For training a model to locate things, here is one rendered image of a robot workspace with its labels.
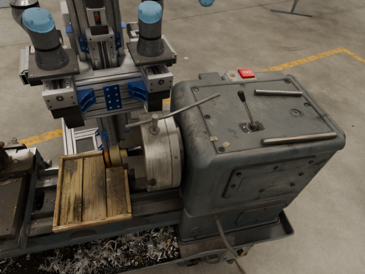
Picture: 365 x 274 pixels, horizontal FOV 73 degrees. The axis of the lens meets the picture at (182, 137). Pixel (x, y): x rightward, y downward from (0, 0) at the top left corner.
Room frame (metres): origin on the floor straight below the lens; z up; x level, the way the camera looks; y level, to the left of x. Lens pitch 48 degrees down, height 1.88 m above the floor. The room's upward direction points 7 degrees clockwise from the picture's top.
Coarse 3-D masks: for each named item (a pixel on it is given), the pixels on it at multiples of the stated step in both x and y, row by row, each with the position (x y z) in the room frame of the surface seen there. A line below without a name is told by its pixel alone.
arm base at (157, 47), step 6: (138, 42) 1.22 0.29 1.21; (144, 42) 1.19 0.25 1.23; (150, 42) 1.19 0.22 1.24; (156, 42) 1.20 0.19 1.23; (162, 42) 1.25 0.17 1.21; (138, 48) 1.20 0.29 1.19; (144, 48) 1.19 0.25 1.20; (150, 48) 1.18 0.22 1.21; (156, 48) 1.19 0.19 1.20; (162, 48) 1.23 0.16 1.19; (144, 54) 1.17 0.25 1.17; (150, 54) 1.17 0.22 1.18; (156, 54) 1.18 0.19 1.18
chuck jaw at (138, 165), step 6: (138, 156) 0.56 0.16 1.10; (126, 162) 0.53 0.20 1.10; (132, 162) 0.53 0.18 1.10; (138, 162) 0.53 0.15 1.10; (126, 168) 0.52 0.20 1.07; (132, 168) 0.50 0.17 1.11; (138, 168) 0.51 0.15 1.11; (144, 168) 0.51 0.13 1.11; (132, 174) 0.50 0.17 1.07; (138, 174) 0.48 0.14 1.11; (144, 174) 0.48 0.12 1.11; (138, 180) 0.46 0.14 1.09; (144, 180) 0.47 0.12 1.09; (150, 180) 0.46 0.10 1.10
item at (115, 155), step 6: (108, 150) 0.57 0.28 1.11; (114, 150) 0.57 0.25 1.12; (120, 150) 0.58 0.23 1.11; (126, 150) 0.58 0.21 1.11; (108, 156) 0.54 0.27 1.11; (114, 156) 0.54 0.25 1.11; (120, 156) 0.55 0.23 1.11; (126, 156) 0.56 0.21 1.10; (108, 162) 0.53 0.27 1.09; (114, 162) 0.53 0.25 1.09; (120, 162) 0.53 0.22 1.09
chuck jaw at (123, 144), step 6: (144, 114) 0.70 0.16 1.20; (132, 120) 0.65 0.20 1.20; (138, 120) 0.66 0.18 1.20; (138, 126) 0.65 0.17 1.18; (126, 132) 0.62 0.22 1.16; (132, 132) 0.63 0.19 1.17; (138, 132) 0.63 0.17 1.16; (126, 138) 0.61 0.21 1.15; (132, 138) 0.61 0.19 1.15; (138, 138) 0.62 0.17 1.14; (126, 144) 0.59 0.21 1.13; (132, 144) 0.60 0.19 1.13; (138, 144) 0.61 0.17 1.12
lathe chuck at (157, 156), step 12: (144, 132) 0.57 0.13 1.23; (144, 144) 0.53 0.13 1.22; (156, 144) 0.54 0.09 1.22; (168, 144) 0.55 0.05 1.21; (144, 156) 0.51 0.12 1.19; (156, 156) 0.51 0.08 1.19; (168, 156) 0.52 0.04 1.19; (156, 168) 0.48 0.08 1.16; (168, 168) 0.49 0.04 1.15; (156, 180) 0.47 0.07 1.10; (168, 180) 0.48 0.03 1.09
